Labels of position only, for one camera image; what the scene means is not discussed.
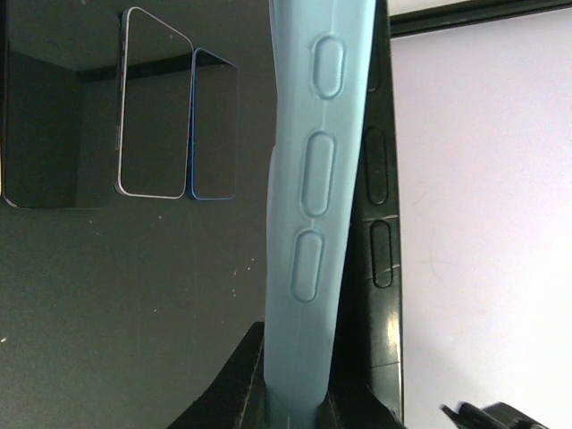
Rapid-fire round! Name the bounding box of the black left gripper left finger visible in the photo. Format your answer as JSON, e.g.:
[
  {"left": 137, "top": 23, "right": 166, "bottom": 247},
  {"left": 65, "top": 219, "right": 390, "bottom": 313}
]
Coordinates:
[{"left": 172, "top": 322, "right": 265, "bottom": 429}]

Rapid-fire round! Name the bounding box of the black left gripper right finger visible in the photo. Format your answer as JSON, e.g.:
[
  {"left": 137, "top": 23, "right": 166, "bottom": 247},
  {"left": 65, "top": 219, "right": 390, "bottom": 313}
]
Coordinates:
[{"left": 316, "top": 360, "right": 405, "bottom": 429}]

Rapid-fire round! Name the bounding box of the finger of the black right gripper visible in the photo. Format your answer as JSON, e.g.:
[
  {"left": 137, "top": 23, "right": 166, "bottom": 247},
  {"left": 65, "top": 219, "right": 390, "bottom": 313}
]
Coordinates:
[{"left": 440, "top": 402, "right": 547, "bottom": 429}]

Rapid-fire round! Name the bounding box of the black smartphone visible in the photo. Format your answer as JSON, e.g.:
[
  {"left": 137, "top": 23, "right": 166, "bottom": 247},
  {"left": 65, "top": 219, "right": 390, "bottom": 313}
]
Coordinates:
[
  {"left": 115, "top": 6, "right": 193, "bottom": 199},
  {"left": 3, "top": 1, "right": 121, "bottom": 209},
  {"left": 332, "top": 1, "right": 404, "bottom": 419}
]

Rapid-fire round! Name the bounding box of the blue smartphone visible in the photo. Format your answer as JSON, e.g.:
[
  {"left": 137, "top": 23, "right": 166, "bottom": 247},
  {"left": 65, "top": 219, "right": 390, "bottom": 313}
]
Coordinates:
[{"left": 189, "top": 48, "right": 239, "bottom": 201}]

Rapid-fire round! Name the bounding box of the phone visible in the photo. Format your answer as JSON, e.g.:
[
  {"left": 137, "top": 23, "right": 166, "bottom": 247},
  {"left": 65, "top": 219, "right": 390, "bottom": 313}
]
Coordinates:
[{"left": 264, "top": 1, "right": 376, "bottom": 428}]

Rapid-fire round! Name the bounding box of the right black frame post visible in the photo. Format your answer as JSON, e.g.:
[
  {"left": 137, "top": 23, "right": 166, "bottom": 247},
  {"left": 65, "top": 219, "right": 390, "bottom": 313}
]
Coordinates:
[{"left": 390, "top": 0, "right": 571, "bottom": 38}]

